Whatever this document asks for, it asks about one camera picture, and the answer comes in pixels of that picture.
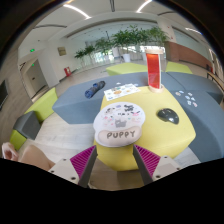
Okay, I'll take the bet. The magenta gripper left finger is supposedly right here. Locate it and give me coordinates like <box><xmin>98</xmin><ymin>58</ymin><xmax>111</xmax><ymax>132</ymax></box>
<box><xmin>49</xmin><ymin>146</ymin><xmax>97</xmax><ymax>188</ymax></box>

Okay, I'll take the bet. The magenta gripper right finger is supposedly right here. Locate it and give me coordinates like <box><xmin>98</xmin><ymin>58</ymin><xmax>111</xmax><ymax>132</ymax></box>
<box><xmin>133</xmin><ymin>145</ymin><xmax>181</xmax><ymax>185</ymax></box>

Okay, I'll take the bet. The black computer mouse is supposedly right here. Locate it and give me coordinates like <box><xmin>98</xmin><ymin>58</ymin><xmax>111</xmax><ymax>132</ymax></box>
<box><xmin>157</xmin><ymin>108</ymin><xmax>179</xmax><ymax>124</ymax></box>

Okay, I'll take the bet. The round puppy mouse pad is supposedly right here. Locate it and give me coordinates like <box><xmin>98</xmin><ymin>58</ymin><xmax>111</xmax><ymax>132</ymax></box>
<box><xmin>93</xmin><ymin>102</ymin><xmax>146</xmax><ymax>147</ymax></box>

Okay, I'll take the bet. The yellow hexagonal ottoman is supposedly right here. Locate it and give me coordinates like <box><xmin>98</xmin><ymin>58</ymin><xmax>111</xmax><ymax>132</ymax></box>
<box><xmin>95</xmin><ymin>87</ymin><xmax>196</xmax><ymax>171</ymax></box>

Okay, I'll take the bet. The person's bare knee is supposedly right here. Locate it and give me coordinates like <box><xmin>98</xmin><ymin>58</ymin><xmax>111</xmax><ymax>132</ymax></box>
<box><xmin>20</xmin><ymin>145</ymin><xmax>55</xmax><ymax>171</ymax></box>

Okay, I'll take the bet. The grey cube stool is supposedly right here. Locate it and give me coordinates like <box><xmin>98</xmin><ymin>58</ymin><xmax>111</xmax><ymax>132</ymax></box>
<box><xmin>14</xmin><ymin>111</ymin><xmax>41</xmax><ymax>140</ymax></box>

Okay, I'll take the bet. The green bench left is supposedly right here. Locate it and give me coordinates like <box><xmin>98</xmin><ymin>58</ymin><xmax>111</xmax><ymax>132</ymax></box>
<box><xmin>24</xmin><ymin>87</ymin><xmax>59</xmax><ymax>123</ymax></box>

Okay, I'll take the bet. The green bench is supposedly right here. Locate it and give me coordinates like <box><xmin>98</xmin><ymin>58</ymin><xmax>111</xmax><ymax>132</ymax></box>
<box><xmin>24</xmin><ymin>87</ymin><xmax>59</xmax><ymax>123</ymax></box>
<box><xmin>106</xmin><ymin>63</ymin><xmax>147</xmax><ymax>76</ymax></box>

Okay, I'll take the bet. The sticker sheet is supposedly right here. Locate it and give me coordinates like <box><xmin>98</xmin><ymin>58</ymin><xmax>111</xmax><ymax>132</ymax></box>
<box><xmin>104</xmin><ymin>84</ymin><xmax>140</xmax><ymax>101</ymax></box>

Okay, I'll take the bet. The grey curved sofa bench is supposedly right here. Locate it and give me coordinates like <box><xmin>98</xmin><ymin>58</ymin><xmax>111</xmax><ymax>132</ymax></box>
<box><xmin>52</xmin><ymin>72</ymin><xmax>224</xmax><ymax>162</ymax></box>

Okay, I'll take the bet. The red fire extinguisher box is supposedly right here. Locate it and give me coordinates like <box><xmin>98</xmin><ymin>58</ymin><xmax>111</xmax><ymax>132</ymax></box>
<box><xmin>64</xmin><ymin>67</ymin><xmax>72</xmax><ymax>77</ymax></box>

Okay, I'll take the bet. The green bench far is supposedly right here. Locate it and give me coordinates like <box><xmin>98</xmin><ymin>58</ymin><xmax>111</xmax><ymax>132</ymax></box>
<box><xmin>106</xmin><ymin>63</ymin><xmax>147</xmax><ymax>76</ymax></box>

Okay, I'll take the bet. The potted green plant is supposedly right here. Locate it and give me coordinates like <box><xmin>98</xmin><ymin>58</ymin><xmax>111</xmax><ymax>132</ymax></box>
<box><xmin>112</xmin><ymin>29</ymin><xmax>138</xmax><ymax>62</ymax></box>

